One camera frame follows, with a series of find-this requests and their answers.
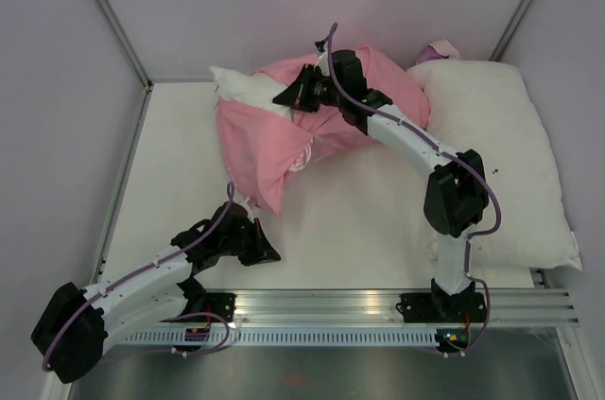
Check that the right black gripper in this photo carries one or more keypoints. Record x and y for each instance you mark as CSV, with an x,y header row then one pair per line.
x,y
296,95

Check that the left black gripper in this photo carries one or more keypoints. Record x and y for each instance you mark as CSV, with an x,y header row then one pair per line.
x,y
262,251

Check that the pink pillowcase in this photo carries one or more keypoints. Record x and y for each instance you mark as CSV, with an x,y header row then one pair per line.
x,y
262,150

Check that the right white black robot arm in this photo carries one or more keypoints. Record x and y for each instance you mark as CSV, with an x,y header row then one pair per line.
x,y
455,195

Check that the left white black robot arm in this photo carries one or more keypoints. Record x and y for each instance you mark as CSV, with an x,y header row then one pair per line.
x,y
81,324

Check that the pink purple cloth behind pillow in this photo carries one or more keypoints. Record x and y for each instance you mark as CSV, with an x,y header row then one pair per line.
x,y
438,50

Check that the large white bare pillow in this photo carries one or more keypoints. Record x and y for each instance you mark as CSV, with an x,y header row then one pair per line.
x,y
484,106

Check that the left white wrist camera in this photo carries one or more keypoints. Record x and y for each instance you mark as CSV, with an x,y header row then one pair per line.
x,y
250,210

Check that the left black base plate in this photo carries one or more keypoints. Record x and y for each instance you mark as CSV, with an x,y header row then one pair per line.
x,y
221,304

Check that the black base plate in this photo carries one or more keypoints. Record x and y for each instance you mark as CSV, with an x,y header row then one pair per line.
x,y
430,308
221,304

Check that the white slotted cable duct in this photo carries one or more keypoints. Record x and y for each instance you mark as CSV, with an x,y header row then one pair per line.
x,y
287,336

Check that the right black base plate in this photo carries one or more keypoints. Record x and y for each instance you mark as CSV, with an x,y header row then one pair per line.
x,y
430,308

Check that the left aluminium corner post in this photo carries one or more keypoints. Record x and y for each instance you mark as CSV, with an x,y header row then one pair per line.
x,y
124,44

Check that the aluminium corner post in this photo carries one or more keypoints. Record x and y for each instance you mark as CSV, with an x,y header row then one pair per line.
x,y
124,44
522,0

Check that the right aluminium corner post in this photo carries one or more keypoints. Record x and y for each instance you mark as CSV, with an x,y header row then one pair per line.
x,y
522,0

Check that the aluminium mounting rail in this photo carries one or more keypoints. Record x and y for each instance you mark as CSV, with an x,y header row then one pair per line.
x,y
510,308

